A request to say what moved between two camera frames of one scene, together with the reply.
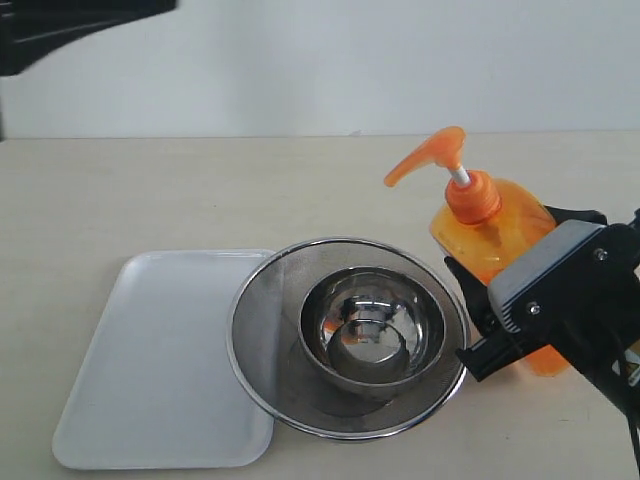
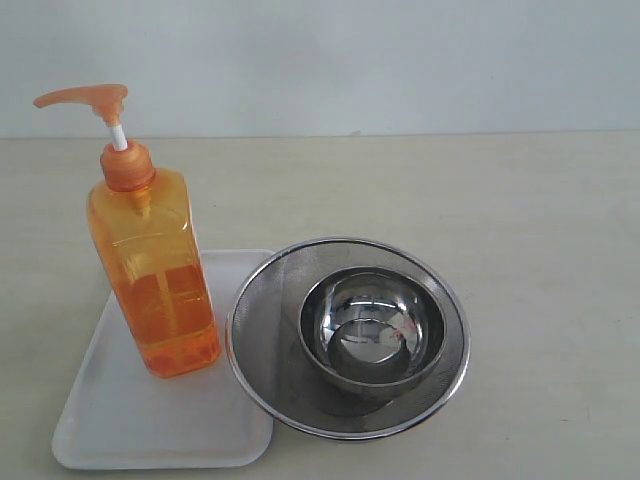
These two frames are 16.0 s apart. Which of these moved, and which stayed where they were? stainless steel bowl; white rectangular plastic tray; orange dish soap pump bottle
Moved: orange dish soap pump bottle
Stayed: stainless steel bowl; white rectangular plastic tray
